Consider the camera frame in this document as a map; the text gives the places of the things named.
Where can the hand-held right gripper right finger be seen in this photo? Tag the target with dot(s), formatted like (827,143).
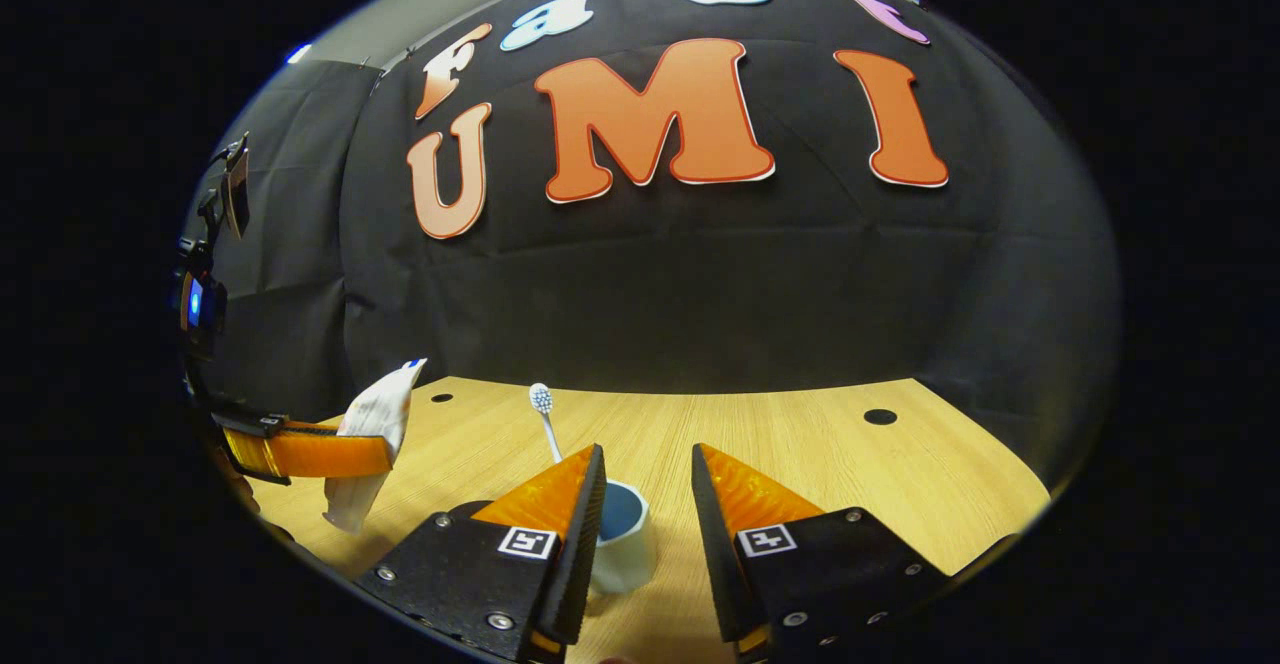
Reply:
(712,544)

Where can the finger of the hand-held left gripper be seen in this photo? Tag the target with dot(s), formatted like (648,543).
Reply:
(320,454)

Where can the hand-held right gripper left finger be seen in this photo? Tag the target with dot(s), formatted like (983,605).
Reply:
(585,544)

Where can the white toothpaste tube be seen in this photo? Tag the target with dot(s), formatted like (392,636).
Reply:
(378,409)

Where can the white toothbrush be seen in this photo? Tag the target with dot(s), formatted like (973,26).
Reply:
(541,400)

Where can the wooden desktop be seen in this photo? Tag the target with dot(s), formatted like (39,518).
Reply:
(800,454)

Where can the black backdrop cloth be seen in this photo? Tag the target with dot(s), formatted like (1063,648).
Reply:
(650,284)

